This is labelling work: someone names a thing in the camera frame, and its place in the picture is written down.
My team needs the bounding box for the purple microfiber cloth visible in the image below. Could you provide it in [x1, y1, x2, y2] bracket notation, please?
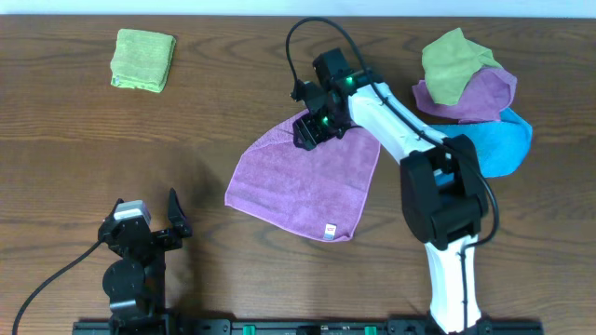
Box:
[224, 111, 381, 242]

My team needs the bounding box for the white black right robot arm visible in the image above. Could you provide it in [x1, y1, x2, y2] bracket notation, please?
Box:
[291, 69, 496, 334]

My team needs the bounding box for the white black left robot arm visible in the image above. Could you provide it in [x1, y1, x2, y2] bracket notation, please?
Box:
[98, 189, 193, 334]

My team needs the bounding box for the crumpled olive green cloth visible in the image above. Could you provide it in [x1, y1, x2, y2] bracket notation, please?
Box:
[422, 28, 502, 106]

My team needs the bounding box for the folded green cloth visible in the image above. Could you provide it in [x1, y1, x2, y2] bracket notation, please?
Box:
[110, 29, 176, 93]

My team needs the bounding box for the crumpled purple cloth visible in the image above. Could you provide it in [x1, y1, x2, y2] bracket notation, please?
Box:
[413, 68, 518, 124]

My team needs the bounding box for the crumpled blue cloth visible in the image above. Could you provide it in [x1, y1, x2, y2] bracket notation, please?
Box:
[432, 108, 533, 179]

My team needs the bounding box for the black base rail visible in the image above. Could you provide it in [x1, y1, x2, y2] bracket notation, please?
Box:
[72, 317, 545, 335]

